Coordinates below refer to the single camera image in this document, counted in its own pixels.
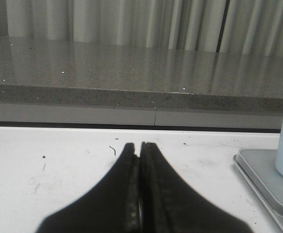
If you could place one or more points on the white pleated curtain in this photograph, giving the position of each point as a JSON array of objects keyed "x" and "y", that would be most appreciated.
[{"x": 235, "y": 26}]

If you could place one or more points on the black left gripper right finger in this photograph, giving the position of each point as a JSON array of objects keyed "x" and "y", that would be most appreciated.
[{"x": 170, "y": 205}]

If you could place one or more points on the silver digital kitchen scale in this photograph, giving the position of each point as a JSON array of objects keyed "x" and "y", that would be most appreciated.
[{"x": 258, "y": 169}]

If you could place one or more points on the grey stone counter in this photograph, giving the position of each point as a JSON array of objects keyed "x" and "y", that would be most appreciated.
[{"x": 62, "y": 82}]

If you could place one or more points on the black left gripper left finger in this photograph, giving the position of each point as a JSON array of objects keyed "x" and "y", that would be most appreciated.
[{"x": 111, "y": 206}]

